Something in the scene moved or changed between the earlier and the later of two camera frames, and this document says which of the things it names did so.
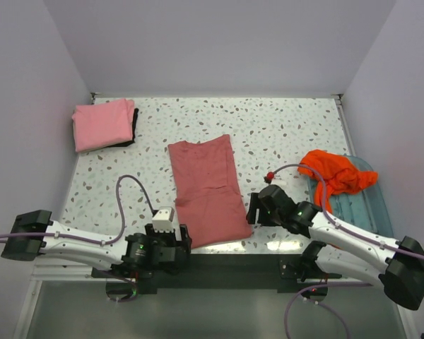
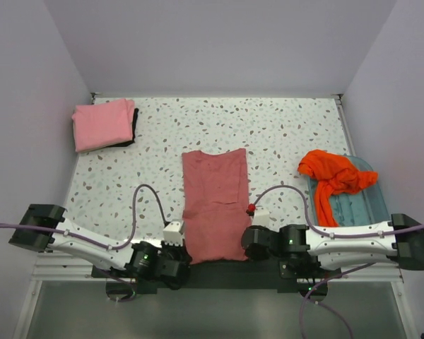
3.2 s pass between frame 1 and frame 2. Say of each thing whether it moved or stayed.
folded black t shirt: stayed
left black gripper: moved
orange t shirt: stayed
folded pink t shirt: stayed
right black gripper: moved
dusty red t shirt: moved
